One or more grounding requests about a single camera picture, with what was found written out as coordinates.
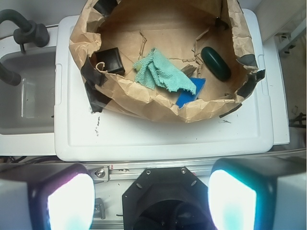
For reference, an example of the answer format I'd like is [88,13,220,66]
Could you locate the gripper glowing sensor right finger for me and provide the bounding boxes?
[208,158,307,230]

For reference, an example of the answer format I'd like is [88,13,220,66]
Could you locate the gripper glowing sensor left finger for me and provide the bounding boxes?
[0,163,95,230]

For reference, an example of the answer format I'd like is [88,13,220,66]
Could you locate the teal cloth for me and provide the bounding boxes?
[132,48,196,94]

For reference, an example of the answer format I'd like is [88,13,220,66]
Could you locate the white plastic lid board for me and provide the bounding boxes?
[54,16,274,161]

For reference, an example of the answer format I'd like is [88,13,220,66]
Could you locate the white sink basin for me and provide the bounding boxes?
[0,46,56,135]

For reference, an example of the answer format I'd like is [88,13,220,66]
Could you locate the blue sponge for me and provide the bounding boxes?
[176,78,206,109]

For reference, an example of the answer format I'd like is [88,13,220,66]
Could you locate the dark green glasses case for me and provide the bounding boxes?
[201,46,231,82]

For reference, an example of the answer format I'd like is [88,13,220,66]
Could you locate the small brown wood piece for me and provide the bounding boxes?
[181,64,197,78]

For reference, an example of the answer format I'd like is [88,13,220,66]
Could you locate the black square box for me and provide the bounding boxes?
[95,47,125,75]

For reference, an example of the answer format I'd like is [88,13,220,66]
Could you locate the dark grey faucet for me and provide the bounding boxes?
[0,9,50,86]

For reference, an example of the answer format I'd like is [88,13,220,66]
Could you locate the brown paper bag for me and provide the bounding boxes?
[69,0,265,123]

